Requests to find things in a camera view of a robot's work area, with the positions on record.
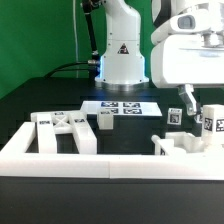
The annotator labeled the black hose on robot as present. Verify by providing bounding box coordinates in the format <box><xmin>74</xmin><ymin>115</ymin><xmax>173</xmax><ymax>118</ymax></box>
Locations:
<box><xmin>79</xmin><ymin>0</ymin><xmax>106</xmax><ymax>62</ymax></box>

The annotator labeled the small tagged cube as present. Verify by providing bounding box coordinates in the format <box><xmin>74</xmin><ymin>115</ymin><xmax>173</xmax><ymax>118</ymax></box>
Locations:
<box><xmin>195</xmin><ymin>113</ymin><xmax>203</xmax><ymax>124</ymax></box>
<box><xmin>167</xmin><ymin>108</ymin><xmax>182</xmax><ymax>125</ymax></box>

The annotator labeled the white chair seat part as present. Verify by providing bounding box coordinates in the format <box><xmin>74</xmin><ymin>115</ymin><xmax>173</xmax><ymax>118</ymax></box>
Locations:
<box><xmin>151</xmin><ymin>132</ymin><xmax>205</xmax><ymax>156</ymax></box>

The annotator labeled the small tagged cube right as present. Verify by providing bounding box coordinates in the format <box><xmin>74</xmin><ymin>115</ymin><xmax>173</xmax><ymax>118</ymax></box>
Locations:
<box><xmin>195</xmin><ymin>113</ymin><xmax>203</xmax><ymax>124</ymax></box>

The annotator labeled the small tagged cube left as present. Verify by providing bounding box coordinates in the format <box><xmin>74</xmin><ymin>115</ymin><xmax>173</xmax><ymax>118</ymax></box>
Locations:
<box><xmin>167</xmin><ymin>108</ymin><xmax>182</xmax><ymax>125</ymax></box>

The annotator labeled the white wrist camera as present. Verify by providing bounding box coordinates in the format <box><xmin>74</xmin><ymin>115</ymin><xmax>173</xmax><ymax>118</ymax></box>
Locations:
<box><xmin>151</xmin><ymin>9</ymin><xmax>224</xmax><ymax>45</ymax></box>

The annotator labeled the black cable on table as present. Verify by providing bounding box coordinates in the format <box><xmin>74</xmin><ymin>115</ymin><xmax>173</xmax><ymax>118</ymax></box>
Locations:
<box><xmin>44</xmin><ymin>61</ymin><xmax>101</xmax><ymax>79</ymax></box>

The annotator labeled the white U-shaped fence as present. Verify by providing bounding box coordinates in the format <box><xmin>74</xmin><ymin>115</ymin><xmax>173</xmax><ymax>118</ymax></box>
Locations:
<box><xmin>0</xmin><ymin>122</ymin><xmax>224</xmax><ymax>180</ymax></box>

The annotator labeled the white chair back frame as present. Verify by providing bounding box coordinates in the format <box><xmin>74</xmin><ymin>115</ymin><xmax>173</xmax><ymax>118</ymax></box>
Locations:
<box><xmin>30</xmin><ymin>110</ymin><xmax>97</xmax><ymax>155</ymax></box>

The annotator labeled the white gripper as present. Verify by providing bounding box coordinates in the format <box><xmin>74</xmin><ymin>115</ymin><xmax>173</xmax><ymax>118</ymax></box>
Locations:
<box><xmin>151</xmin><ymin>35</ymin><xmax>224</xmax><ymax>116</ymax></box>

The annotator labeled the white marker base sheet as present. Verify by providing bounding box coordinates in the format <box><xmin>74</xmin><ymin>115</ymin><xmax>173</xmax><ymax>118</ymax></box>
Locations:
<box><xmin>81</xmin><ymin>101</ymin><xmax>162</xmax><ymax>117</ymax></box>

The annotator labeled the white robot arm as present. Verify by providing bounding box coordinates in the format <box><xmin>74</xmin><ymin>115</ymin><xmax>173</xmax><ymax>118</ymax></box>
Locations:
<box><xmin>95</xmin><ymin>0</ymin><xmax>224</xmax><ymax>116</ymax></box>

